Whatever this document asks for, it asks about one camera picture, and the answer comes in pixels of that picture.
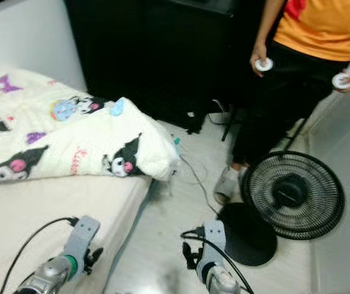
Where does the white round controller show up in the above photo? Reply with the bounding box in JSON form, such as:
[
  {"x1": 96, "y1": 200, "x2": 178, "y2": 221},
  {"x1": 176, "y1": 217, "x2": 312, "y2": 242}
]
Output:
[
  {"x1": 255, "y1": 58, "x2": 274, "y2": 72},
  {"x1": 332, "y1": 72, "x2": 350, "y2": 91}
]

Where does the person's right hand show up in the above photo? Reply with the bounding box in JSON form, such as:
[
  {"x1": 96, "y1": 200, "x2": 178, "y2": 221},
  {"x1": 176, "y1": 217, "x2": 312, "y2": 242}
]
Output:
[{"x1": 251, "y1": 40, "x2": 272, "y2": 77}]

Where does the cream sheeted mattress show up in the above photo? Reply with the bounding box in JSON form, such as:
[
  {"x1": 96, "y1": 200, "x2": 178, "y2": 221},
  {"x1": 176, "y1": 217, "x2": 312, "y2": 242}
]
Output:
[{"x1": 0, "y1": 175, "x2": 152, "y2": 294}]

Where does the black standing fan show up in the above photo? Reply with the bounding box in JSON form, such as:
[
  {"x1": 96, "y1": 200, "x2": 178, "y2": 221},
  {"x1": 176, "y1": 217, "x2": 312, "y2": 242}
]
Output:
[{"x1": 218, "y1": 151, "x2": 346, "y2": 268}]

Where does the cream cartoon print blanket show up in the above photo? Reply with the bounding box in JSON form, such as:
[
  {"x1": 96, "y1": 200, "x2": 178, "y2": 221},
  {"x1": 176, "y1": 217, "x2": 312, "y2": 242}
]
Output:
[{"x1": 0, "y1": 72, "x2": 181, "y2": 184}]

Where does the person in orange shirt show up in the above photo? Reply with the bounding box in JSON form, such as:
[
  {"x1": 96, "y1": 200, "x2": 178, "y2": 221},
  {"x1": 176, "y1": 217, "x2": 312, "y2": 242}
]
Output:
[{"x1": 215, "y1": 0, "x2": 350, "y2": 206}]

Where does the black wardrobe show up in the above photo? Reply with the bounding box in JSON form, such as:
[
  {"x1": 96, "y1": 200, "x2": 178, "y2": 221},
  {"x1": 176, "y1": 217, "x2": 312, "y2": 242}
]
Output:
[{"x1": 64, "y1": 0, "x2": 270, "y2": 134}]

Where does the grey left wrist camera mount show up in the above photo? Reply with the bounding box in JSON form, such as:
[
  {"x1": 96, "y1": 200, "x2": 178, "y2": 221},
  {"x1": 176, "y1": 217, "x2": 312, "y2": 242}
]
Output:
[{"x1": 62, "y1": 215, "x2": 101, "y2": 270}]

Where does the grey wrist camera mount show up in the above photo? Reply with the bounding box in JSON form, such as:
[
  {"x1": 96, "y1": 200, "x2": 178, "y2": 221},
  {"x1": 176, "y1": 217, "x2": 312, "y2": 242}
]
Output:
[
  {"x1": 201, "y1": 220, "x2": 226, "y2": 284},
  {"x1": 62, "y1": 215, "x2": 101, "y2": 270}
]

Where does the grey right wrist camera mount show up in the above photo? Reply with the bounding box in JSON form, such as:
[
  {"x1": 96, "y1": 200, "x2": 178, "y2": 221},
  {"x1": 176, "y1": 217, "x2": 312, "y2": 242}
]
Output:
[{"x1": 201, "y1": 220, "x2": 226, "y2": 284}]

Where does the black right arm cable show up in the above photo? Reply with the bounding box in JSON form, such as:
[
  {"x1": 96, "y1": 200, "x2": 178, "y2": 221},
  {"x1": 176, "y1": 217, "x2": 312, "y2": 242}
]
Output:
[{"x1": 179, "y1": 228, "x2": 256, "y2": 294}]

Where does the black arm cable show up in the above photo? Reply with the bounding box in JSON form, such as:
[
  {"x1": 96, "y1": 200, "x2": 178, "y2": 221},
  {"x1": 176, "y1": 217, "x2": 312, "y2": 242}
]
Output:
[
  {"x1": 179, "y1": 228, "x2": 256, "y2": 294},
  {"x1": 1, "y1": 216, "x2": 80, "y2": 294}
]

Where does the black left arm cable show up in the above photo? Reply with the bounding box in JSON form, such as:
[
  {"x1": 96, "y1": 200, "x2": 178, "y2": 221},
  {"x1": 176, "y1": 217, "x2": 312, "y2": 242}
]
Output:
[{"x1": 1, "y1": 216, "x2": 80, "y2": 294}]

